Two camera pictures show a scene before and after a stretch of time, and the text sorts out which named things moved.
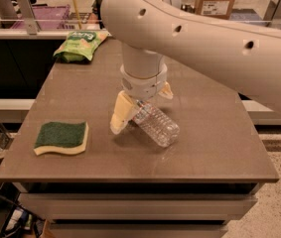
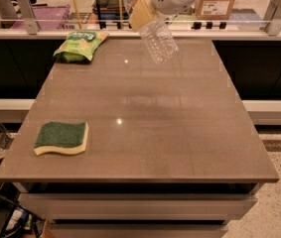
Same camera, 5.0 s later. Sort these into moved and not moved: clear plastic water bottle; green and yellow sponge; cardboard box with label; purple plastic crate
Moved: clear plastic water bottle
Not moved: green and yellow sponge; purple plastic crate; cardboard box with label
